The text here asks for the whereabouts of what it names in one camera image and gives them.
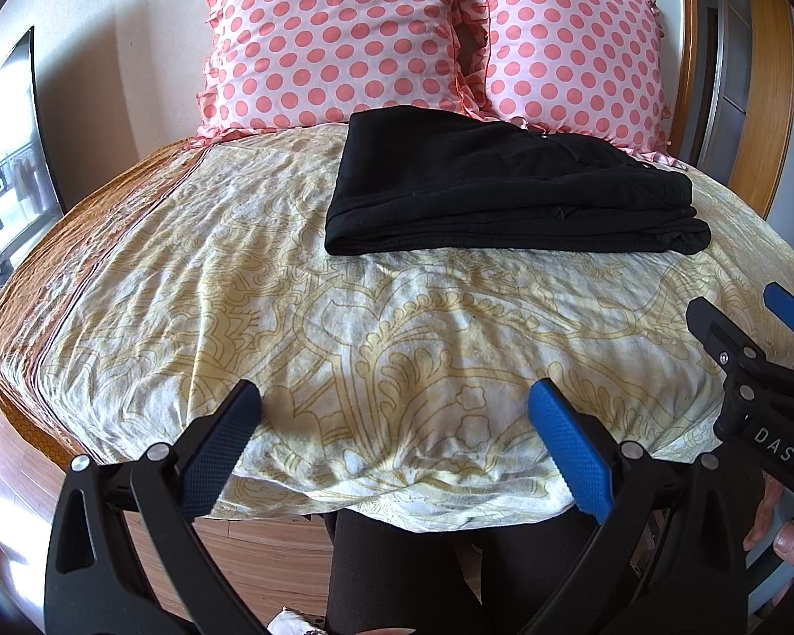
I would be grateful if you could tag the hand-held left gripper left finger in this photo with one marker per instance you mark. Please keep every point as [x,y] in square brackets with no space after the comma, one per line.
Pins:
[218,450]

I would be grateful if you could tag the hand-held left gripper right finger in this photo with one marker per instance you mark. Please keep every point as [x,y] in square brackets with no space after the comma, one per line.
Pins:
[572,456]

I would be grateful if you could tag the black pants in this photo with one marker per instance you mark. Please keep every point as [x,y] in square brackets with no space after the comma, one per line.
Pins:
[470,185]

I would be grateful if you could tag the person's right leg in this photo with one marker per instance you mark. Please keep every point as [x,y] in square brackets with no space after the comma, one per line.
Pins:
[536,582]

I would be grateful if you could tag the person's leg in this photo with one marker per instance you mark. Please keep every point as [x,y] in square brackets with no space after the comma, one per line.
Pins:
[536,582]
[397,575]

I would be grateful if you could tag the yellow patterned bedspread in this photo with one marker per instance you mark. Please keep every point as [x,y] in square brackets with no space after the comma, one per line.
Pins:
[304,344]

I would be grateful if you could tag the white patterned cloth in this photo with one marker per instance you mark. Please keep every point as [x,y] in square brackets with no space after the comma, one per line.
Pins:
[294,623]

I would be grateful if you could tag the person's left leg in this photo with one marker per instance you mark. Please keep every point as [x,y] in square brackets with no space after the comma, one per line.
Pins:
[397,575]

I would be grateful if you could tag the wooden wardrobe with grey trim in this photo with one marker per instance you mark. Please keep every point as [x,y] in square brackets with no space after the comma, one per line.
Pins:
[748,79]

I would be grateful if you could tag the orange textured bed cover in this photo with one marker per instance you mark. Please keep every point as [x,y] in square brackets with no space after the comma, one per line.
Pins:
[59,264]

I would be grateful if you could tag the flat screen television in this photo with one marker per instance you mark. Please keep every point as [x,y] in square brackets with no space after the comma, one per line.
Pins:
[13,165]

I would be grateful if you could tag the large pink polka dot pillow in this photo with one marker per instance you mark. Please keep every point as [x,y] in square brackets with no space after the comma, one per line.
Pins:
[331,33]

